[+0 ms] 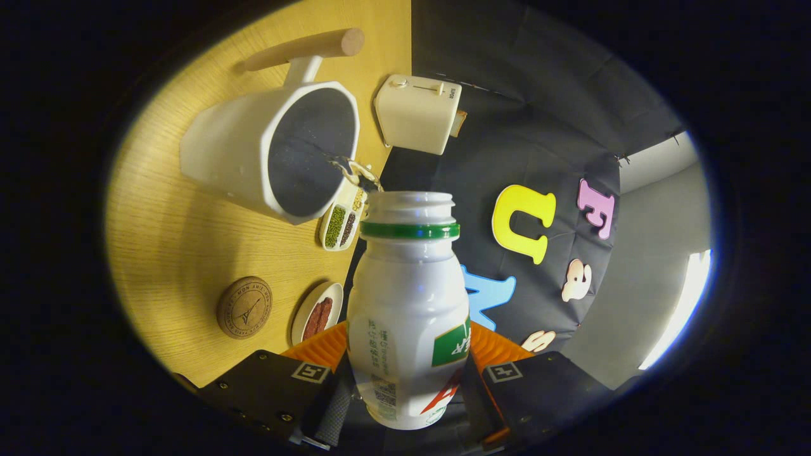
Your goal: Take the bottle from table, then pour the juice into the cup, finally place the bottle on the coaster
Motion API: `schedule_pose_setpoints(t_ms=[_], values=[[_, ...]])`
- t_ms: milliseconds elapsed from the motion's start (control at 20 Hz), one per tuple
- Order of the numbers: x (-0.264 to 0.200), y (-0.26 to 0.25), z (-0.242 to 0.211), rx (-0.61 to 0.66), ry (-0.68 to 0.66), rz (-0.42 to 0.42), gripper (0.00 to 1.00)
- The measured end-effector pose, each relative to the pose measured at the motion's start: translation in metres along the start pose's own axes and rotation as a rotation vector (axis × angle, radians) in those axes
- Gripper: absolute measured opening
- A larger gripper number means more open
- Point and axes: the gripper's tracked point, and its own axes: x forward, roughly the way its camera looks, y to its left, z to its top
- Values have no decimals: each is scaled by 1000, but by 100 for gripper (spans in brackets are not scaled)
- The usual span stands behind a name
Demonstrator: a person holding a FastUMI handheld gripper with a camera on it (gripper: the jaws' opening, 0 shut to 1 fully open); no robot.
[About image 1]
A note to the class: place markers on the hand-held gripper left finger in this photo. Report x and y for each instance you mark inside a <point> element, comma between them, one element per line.
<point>266,392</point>

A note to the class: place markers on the toast bread slice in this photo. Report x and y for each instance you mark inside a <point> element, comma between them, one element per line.
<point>459,123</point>

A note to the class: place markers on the round cork coaster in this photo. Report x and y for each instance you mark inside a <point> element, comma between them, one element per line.
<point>244,308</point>

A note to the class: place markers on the cream toaster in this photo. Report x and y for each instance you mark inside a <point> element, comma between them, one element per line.
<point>415,117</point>

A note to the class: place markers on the white divided dish with beans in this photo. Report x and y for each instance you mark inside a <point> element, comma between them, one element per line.
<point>336,228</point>

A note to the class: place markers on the wooden table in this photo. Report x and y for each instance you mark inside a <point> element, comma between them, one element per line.
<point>165,240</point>

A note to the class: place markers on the white juice bottle green collar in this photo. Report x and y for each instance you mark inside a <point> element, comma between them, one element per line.
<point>405,297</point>

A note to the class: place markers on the black backdrop cloth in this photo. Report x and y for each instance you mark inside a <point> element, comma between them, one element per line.
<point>507,139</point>

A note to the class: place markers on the white round plate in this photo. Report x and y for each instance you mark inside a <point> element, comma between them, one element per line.
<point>336,297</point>

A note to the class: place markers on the reddish brown meat slice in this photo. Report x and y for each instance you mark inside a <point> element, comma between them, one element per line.
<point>325,313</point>
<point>312,324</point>

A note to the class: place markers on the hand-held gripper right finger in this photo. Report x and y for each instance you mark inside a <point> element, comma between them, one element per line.
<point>545,392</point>

